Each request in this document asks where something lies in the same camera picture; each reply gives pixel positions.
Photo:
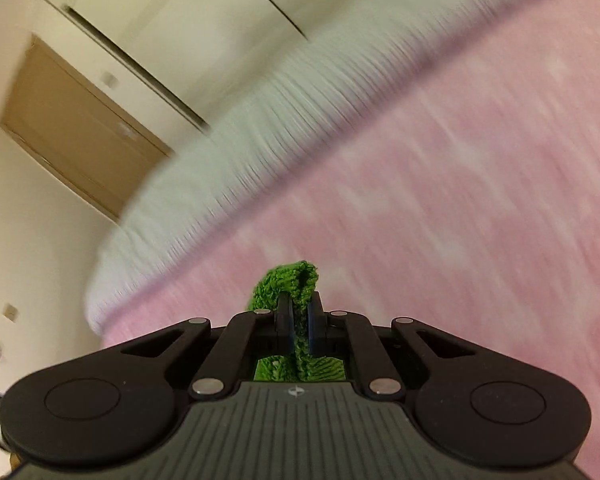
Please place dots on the brown wooden door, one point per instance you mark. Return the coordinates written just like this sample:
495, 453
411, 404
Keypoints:
70, 120

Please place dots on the green knit garment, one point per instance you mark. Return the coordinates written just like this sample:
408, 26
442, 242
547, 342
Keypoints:
285, 280

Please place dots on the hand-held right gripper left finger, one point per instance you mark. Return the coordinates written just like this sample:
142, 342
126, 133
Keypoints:
290, 332

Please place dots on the white wardrobe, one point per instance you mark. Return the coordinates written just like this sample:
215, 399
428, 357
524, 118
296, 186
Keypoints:
190, 20

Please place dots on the wall switch beside door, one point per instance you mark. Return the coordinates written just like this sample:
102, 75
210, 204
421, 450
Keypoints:
109, 79

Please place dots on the pink floral blanket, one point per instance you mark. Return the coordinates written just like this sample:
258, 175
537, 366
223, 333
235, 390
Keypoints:
430, 185

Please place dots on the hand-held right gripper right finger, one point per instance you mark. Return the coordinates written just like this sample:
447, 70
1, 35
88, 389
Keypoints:
311, 332

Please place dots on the small wall switch plate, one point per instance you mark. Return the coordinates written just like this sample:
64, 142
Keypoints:
11, 311

